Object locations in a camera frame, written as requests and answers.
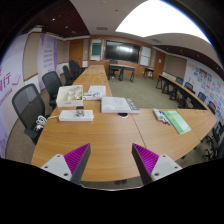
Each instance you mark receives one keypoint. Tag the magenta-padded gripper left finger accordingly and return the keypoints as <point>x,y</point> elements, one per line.
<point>56,164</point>

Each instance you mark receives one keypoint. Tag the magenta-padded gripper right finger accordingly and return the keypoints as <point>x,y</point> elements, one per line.
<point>165,165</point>

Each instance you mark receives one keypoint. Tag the green booklet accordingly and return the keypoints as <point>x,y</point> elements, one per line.
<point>176,121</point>

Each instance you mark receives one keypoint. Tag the white power strip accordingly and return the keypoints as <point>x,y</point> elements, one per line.
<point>68,116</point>

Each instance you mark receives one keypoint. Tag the white pack of markers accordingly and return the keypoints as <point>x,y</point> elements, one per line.
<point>156,114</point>

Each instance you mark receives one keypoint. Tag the open white cardboard box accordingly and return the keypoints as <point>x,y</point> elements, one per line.
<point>61,101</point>

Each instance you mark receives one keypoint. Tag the black mesh office chair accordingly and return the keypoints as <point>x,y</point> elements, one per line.
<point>28,103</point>
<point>51,83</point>

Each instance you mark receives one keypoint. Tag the small white blue carton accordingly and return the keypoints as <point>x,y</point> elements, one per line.
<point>88,97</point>

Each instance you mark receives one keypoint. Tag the white book with grey stripe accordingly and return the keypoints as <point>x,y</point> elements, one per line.
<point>115,105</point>

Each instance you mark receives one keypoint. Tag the long curved wooden table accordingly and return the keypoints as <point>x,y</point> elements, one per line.
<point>173,85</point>

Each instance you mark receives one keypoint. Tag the group of black mesh chairs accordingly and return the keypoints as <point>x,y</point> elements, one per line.
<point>188,86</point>

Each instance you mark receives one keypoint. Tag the white printed paper sheet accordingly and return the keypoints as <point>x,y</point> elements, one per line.
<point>98,89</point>

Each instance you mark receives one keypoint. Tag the row of black office chairs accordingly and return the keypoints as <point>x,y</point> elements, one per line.
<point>66,73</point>

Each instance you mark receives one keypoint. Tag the small dark side table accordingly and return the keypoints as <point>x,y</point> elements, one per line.
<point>149,69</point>

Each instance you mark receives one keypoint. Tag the dark desk with wooden top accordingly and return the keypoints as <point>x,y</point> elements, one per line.
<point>121,66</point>

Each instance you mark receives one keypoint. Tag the green white notice board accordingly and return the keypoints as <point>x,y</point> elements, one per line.
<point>96,49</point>

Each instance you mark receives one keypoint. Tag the large bright ceiling light panel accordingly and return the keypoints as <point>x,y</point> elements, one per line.
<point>156,18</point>

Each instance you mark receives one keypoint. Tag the colourful wall posters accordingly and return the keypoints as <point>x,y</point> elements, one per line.
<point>203,78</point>

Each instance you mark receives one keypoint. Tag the large white purple wall banner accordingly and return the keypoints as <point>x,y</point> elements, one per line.
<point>10,73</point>

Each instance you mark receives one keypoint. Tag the narrow purple wall banner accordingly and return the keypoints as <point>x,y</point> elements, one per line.
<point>46,56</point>

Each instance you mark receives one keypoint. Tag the white wall whiteboard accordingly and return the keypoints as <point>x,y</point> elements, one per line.
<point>145,56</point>

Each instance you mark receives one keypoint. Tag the large black wall screen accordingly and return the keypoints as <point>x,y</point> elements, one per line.
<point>121,51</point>

